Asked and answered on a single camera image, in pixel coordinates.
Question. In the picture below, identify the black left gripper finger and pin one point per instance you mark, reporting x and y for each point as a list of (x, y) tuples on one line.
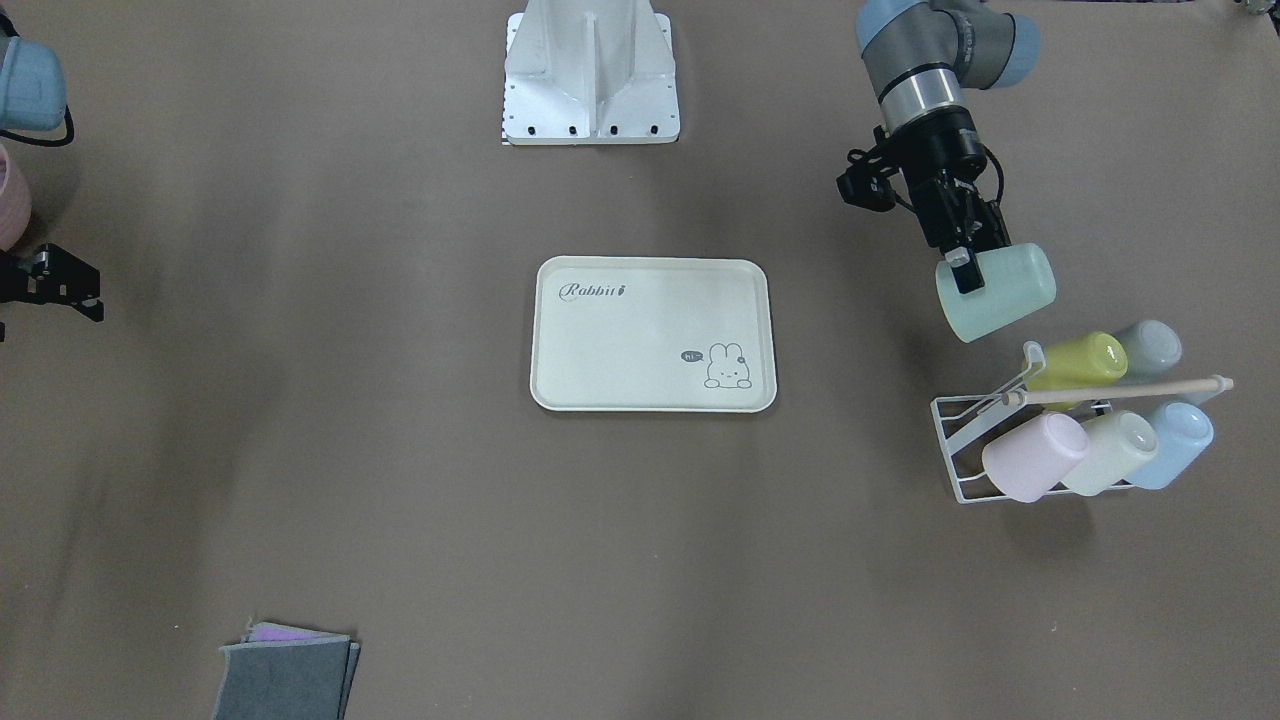
[(965, 269)]

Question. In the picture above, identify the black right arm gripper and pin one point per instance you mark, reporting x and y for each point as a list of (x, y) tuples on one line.
[(42, 280)]

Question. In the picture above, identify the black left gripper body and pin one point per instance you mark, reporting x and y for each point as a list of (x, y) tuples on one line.
[(943, 148)]

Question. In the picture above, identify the green plastic cup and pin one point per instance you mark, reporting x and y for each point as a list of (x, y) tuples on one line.
[(1018, 281)]

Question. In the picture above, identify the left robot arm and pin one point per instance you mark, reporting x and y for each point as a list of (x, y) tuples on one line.
[(921, 58)]

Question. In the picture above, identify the yellow plastic cup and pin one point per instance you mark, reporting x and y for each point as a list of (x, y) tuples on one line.
[(1095, 359)]

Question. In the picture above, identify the grey plastic cup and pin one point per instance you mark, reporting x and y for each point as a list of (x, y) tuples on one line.
[(1152, 349)]

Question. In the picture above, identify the pink plastic cup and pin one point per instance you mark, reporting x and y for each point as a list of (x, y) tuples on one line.
[(1027, 462)]

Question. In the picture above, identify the cream plastic cup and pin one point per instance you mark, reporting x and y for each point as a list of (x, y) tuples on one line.
[(1121, 443)]

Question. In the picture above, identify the blue plastic cup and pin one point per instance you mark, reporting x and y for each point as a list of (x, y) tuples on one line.
[(1183, 432)]

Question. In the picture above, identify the cream rabbit tray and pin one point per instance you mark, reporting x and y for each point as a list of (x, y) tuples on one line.
[(652, 335)]

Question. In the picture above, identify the pink bowl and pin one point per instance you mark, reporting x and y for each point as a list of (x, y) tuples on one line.
[(15, 201)]

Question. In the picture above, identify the grey folded cloth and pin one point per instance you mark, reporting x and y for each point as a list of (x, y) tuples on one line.
[(278, 671)]

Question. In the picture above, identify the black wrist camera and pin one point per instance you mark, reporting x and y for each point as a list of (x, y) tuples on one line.
[(867, 181)]

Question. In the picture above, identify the white wire cup rack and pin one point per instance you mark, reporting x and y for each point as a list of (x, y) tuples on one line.
[(965, 424)]

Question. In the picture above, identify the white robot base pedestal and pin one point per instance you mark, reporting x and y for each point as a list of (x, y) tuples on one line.
[(581, 73)]

